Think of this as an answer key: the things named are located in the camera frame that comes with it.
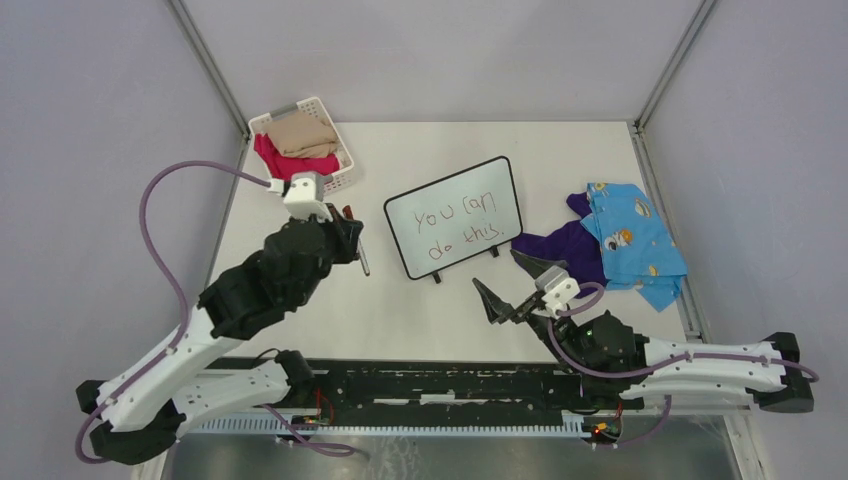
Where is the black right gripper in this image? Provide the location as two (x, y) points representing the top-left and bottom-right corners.
(470, 250), (585, 375)

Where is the white whiteboard marker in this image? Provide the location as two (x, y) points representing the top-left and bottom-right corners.
(357, 240), (371, 277)

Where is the black framed whiteboard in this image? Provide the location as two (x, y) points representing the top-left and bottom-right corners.
(383, 156), (524, 280)

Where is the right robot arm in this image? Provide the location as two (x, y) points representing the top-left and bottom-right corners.
(472, 251), (819, 414)

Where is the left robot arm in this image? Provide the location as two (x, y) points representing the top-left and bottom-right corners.
(75, 207), (364, 465)

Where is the white plastic basket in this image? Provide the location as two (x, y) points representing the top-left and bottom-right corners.
(248, 96), (356, 193)

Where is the purple cloth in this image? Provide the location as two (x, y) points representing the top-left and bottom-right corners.
(511, 192), (608, 288)

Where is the magenta cloth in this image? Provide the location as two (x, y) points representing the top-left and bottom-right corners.
(254, 134), (340, 181)

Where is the beige folded cloth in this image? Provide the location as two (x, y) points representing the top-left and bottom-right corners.
(266, 111), (339, 158)

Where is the blue patterned cloth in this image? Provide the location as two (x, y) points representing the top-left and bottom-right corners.
(581, 182), (688, 312)

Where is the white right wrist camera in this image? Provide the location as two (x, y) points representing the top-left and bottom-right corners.
(534, 265), (580, 316)

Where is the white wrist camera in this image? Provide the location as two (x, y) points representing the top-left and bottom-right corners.
(534, 265), (580, 316)
(266, 171), (332, 223)

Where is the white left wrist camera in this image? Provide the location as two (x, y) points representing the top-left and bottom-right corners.
(266, 171), (332, 223)

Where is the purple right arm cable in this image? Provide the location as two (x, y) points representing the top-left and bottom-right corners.
(546, 281), (821, 449)

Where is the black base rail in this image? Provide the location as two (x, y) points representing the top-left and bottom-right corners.
(225, 358), (645, 429)

